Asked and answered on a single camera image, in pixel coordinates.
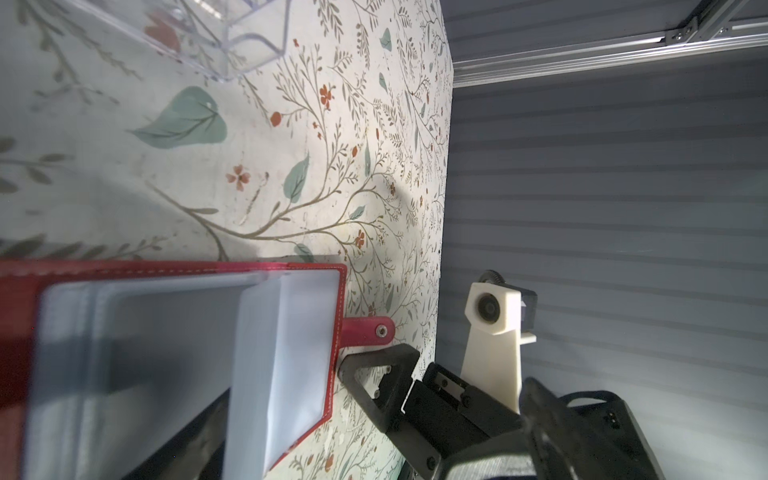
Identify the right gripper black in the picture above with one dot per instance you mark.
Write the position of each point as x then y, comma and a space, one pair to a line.
447, 428

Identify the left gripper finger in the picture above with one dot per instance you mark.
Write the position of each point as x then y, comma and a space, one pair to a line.
196, 452

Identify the red leather card holder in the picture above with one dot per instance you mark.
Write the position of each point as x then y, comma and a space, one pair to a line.
103, 362

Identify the clear acrylic card organizer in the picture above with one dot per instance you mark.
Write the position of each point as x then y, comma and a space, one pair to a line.
222, 39

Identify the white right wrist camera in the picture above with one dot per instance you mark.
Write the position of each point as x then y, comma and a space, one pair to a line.
501, 318

